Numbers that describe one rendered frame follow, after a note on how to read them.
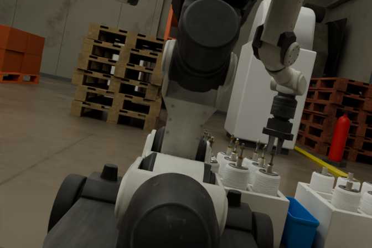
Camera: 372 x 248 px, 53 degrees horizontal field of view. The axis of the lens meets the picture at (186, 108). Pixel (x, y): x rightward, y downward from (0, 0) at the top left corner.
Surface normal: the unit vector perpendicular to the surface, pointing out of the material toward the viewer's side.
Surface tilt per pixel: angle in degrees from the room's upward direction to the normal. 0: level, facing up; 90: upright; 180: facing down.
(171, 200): 31
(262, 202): 90
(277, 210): 90
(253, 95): 90
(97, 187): 45
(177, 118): 120
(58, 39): 90
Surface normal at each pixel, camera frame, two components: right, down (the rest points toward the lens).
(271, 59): -0.68, 0.41
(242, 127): 0.03, 0.07
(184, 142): -0.10, 0.54
